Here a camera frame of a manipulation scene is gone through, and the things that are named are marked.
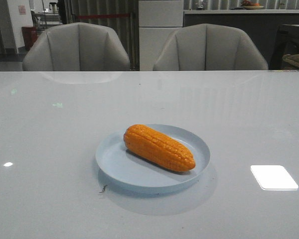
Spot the grey counter with white top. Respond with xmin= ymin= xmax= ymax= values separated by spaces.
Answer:
xmin=183 ymin=9 xmax=299 ymax=70

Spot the red trash bin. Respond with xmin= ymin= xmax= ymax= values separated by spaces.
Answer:
xmin=21 ymin=26 xmax=38 ymax=51

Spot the white cabinet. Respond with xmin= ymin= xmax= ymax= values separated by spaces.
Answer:
xmin=139 ymin=0 xmax=183 ymax=71

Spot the grey upholstered chair left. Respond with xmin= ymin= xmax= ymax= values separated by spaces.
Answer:
xmin=22 ymin=22 xmax=130 ymax=71

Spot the orange plastic corn cob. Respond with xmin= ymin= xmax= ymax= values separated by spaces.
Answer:
xmin=123 ymin=124 xmax=196 ymax=172

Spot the grey upholstered chair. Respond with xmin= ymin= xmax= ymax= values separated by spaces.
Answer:
xmin=153 ymin=23 xmax=268 ymax=71
xmin=22 ymin=22 xmax=130 ymax=71

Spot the person in dark clothes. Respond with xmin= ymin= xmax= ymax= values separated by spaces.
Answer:
xmin=57 ymin=0 xmax=67 ymax=24

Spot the light blue round plate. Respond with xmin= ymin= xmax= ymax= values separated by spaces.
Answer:
xmin=95 ymin=124 xmax=210 ymax=194

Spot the fruit bowl on counter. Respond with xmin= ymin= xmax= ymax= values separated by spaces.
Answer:
xmin=241 ymin=0 xmax=263 ymax=10

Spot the grey upholstered chair right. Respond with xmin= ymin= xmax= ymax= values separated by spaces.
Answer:
xmin=153 ymin=23 xmax=268 ymax=71

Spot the pink wall sign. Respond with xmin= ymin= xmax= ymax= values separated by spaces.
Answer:
xmin=18 ymin=5 xmax=26 ymax=15

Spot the red barrier belt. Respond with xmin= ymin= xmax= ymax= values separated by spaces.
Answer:
xmin=75 ymin=13 xmax=131 ymax=19

